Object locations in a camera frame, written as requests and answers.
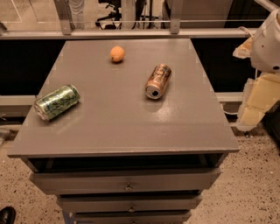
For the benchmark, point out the middle grey drawer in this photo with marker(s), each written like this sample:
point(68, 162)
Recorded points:
point(130, 203)

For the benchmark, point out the black office chair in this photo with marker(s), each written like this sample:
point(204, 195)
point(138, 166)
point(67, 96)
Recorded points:
point(115, 15)

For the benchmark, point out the metal railing frame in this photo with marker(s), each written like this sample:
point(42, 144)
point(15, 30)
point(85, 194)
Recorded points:
point(49, 19)

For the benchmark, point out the green soda can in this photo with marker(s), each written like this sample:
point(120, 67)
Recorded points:
point(57, 102)

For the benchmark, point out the orange soda can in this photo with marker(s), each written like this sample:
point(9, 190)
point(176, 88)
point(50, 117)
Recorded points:
point(158, 81)

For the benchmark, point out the grey drawer cabinet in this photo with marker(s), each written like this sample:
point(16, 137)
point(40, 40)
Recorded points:
point(116, 126)

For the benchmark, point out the bottom grey drawer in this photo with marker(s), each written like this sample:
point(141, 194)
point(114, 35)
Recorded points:
point(143, 217)

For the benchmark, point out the black shoe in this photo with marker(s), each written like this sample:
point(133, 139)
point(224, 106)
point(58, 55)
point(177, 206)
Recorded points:
point(7, 215)

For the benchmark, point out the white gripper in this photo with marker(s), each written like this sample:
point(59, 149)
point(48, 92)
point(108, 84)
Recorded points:
point(267, 51)

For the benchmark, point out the top grey drawer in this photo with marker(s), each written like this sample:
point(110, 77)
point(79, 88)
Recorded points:
point(125, 181)

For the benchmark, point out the orange fruit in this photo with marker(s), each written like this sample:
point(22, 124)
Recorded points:
point(117, 54)

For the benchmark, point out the grey drawer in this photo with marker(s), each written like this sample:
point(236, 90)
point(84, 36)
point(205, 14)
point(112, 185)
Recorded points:
point(143, 217)
point(125, 181)
point(130, 203)

